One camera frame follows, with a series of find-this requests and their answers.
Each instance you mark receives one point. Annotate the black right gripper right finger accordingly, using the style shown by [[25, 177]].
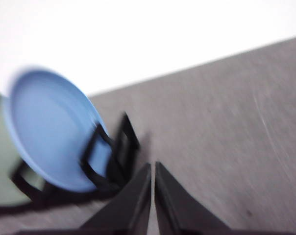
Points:
[[177, 210]]

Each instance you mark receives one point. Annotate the blue round plate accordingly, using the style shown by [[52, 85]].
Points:
[[50, 127]]

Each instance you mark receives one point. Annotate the black plastic plate rack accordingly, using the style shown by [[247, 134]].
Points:
[[118, 156]]

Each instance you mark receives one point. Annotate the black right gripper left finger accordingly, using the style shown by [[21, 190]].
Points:
[[128, 210]]

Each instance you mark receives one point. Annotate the green round plate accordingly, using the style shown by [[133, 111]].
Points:
[[3, 156]]

